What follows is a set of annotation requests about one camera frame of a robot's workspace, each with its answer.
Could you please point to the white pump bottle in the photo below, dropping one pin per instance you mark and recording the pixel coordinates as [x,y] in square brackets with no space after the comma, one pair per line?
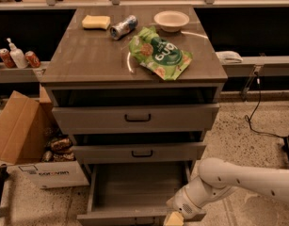
[17,55]

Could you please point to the grey drawer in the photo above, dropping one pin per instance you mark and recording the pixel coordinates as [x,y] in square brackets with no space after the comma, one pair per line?
[133,194]
[135,119]
[136,153]

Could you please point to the red soda can left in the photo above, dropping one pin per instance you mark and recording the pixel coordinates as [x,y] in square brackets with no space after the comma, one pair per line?
[6,58]

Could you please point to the folded white cloth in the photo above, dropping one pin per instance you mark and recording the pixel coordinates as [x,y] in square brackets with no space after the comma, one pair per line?
[227,57]

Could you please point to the snack packets in box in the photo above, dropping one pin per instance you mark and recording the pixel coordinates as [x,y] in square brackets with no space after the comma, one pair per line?
[58,149]

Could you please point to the red soda can right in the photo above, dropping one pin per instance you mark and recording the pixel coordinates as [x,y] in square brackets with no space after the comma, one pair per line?
[32,59]

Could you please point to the yellow sponge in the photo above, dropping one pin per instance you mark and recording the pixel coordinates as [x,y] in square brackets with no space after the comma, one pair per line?
[96,22]

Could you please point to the brown cardboard box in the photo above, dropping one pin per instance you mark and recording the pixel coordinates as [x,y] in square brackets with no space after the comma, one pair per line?
[24,128]

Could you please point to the grey top drawer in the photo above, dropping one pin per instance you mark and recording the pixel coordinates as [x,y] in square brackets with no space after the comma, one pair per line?
[135,119]

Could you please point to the silver blue soda can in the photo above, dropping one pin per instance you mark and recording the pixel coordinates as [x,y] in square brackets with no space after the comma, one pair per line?
[121,29]

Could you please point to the grey metal shelf rail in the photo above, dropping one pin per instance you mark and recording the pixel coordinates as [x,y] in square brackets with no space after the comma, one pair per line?
[26,75]

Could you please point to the white printed cardboard box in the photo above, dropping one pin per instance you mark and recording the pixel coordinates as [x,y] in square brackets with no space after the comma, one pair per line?
[55,174]

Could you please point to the grey middle drawer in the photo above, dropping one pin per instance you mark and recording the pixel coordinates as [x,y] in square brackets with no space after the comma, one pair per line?
[136,153]

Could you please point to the green snack bag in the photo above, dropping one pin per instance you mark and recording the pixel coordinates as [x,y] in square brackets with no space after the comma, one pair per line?
[160,56]

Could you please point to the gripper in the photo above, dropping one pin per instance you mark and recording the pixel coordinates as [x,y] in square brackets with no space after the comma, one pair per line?
[184,203]

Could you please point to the grey bottom drawer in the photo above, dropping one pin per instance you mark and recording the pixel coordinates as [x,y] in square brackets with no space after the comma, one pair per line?
[133,194]

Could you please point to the grey three-drawer cabinet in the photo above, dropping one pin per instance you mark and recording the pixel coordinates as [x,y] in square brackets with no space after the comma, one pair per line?
[90,69]

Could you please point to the white paper bowl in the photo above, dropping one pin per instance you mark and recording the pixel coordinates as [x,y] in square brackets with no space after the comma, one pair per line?
[171,20]

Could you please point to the red soda can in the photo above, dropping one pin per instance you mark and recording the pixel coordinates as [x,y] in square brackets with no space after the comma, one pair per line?
[6,58]
[32,59]

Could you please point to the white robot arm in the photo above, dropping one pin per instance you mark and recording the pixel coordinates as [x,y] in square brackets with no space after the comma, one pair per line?
[218,179]

